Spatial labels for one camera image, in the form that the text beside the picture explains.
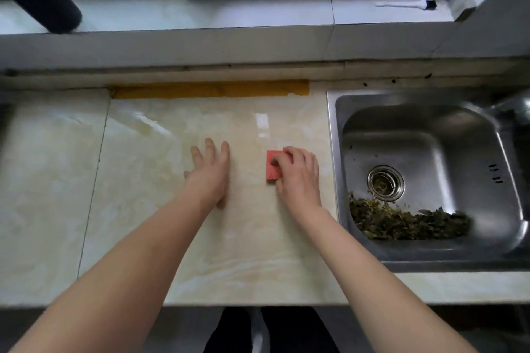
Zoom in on person's right hand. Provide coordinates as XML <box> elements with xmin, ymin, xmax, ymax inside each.
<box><xmin>271</xmin><ymin>146</ymin><xmax>324</xmax><ymax>217</ymax></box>

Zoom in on person's left hand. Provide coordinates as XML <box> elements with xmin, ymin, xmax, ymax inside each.
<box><xmin>184</xmin><ymin>138</ymin><xmax>231</xmax><ymax>210</ymax></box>

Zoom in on red cleaning sponge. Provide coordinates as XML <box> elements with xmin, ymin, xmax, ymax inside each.
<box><xmin>265</xmin><ymin>150</ymin><xmax>285</xmax><ymax>183</ymax></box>

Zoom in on person's right forearm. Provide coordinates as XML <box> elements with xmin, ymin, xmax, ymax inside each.
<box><xmin>286</xmin><ymin>204</ymin><xmax>478</xmax><ymax>353</ymax></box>

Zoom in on person's left forearm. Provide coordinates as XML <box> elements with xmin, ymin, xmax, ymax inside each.
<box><xmin>7</xmin><ymin>193</ymin><xmax>216</xmax><ymax>353</ymax></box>

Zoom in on metal sink drain strainer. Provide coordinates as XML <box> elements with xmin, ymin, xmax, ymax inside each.
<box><xmin>367</xmin><ymin>165</ymin><xmax>406</xmax><ymax>201</ymax></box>

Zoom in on pile of green vegetable scraps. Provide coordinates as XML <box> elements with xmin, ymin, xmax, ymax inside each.
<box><xmin>348</xmin><ymin>192</ymin><xmax>473</xmax><ymax>241</ymax></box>

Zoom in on black trousers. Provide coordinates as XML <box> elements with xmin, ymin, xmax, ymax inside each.
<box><xmin>203</xmin><ymin>306</ymin><xmax>341</xmax><ymax>353</ymax></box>

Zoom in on stainless steel sink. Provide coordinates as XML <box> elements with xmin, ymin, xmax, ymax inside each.
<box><xmin>326</xmin><ymin>88</ymin><xmax>530</xmax><ymax>273</ymax></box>

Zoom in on white brush with black bristles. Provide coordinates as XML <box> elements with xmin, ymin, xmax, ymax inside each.
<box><xmin>375</xmin><ymin>0</ymin><xmax>437</xmax><ymax>10</ymax></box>

